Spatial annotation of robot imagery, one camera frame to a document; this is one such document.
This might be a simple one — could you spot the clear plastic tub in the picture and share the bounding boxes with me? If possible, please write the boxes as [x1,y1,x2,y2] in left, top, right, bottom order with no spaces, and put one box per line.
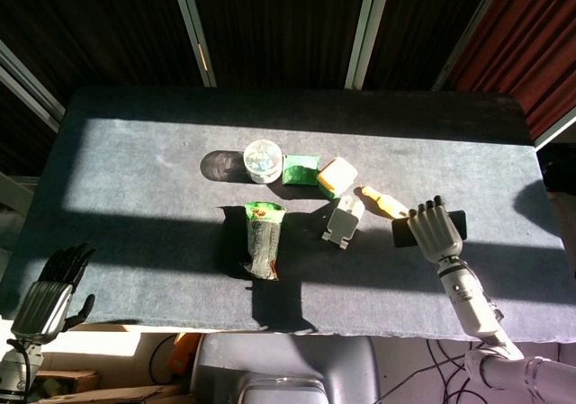
[242,139,284,185]

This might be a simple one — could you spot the small green packet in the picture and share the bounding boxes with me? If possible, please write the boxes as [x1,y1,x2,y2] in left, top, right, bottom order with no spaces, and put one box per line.
[281,153,321,187]

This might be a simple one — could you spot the black smartphone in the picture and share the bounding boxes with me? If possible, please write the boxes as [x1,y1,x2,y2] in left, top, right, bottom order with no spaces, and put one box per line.
[391,210,469,249]

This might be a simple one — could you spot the green and white snack bag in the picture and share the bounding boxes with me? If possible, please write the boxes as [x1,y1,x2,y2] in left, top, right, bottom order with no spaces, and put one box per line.
[240,200,287,282]

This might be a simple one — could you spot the orange object under table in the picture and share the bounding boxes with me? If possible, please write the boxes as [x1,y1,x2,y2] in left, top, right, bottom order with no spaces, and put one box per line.
[167,331,202,374]

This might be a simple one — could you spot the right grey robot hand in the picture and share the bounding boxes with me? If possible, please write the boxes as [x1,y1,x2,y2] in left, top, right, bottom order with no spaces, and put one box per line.
[407,195,464,261]

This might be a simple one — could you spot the grey phone stand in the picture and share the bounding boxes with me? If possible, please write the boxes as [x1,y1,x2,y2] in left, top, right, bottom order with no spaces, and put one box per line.
[320,195,365,253]

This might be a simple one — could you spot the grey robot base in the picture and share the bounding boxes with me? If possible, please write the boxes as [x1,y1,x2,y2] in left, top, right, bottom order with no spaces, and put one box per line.
[190,333,382,404]

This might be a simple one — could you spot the red curtain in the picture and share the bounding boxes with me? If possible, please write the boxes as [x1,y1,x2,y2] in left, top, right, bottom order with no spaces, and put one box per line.
[446,0,576,140]

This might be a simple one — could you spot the black cable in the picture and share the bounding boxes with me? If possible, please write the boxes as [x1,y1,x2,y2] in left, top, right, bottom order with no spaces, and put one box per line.
[377,339,479,404]
[148,333,177,385]

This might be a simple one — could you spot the brown cardboard box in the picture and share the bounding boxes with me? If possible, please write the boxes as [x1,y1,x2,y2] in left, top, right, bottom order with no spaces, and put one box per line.
[31,367,182,404]

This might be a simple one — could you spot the dark brown curtain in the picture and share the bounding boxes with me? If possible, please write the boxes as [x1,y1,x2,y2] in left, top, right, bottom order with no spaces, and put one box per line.
[188,0,372,90]
[361,0,501,92]
[0,0,206,121]

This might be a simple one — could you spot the green box with orange lid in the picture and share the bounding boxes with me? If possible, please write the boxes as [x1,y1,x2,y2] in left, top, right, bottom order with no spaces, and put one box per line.
[316,158,359,200]

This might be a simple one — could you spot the white window frame post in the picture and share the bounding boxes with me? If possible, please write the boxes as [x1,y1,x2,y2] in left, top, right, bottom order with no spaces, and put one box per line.
[431,0,512,92]
[343,0,384,90]
[0,39,67,131]
[169,0,218,88]

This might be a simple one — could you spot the dark grey table cloth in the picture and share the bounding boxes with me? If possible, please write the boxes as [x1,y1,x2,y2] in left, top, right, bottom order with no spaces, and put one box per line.
[0,85,576,345]

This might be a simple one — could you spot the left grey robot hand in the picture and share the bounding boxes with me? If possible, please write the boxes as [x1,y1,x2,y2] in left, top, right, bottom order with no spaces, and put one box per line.
[9,241,97,345]

